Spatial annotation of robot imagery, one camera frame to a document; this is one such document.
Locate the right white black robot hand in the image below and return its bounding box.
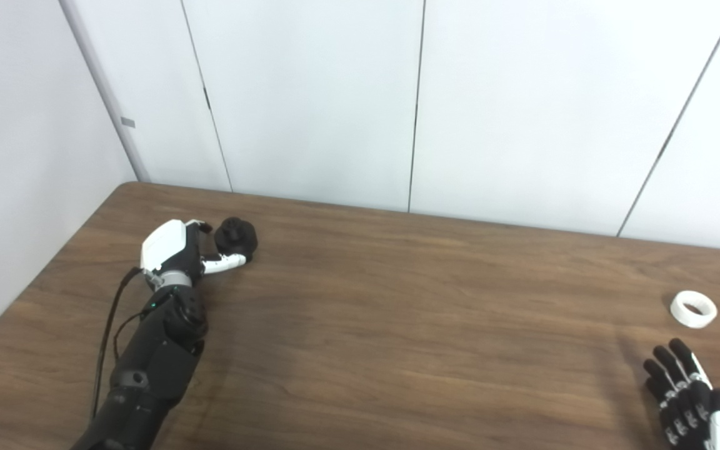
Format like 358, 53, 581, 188
642, 338, 720, 450

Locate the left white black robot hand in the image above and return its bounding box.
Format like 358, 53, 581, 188
140, 219, 249, 283

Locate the round black plastic part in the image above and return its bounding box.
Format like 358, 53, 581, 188
213, 217, 259, 264

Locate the white plastic ring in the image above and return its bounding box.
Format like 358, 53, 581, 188
670, 291, 718, 329

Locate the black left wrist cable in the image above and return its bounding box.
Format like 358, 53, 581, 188
91, 267, 149, 419

